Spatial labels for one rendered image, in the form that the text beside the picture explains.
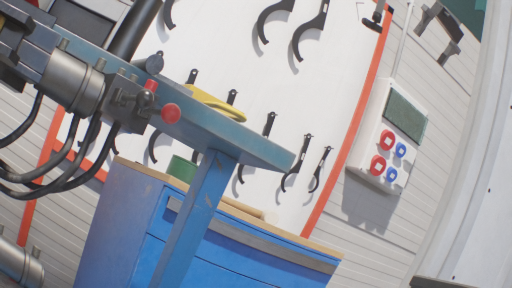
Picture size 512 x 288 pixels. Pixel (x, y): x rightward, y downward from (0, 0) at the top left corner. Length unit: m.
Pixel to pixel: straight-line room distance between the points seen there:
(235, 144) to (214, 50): 1.96
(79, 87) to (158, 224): 0.99
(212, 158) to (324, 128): 2.07
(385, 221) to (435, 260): 3.37
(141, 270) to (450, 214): 1.56
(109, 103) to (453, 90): 3.43
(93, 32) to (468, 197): 0.99
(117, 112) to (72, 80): 0.14
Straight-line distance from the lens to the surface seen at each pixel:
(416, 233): 4.71
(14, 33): 1.43
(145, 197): 2.61
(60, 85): 1.60
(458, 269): 1.19
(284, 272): 2.74
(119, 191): 2.85
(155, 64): 1.80
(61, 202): 3.63
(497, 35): 1.23
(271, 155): 1.92
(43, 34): 1.57
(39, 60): 1.56
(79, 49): 1.72
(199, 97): 2.07
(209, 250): 2.59
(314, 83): 4.06
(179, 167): 2.55
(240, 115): 1.97
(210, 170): 2.05
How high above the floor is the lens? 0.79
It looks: 8 degrees up
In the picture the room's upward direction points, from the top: 25 degrees clockwise
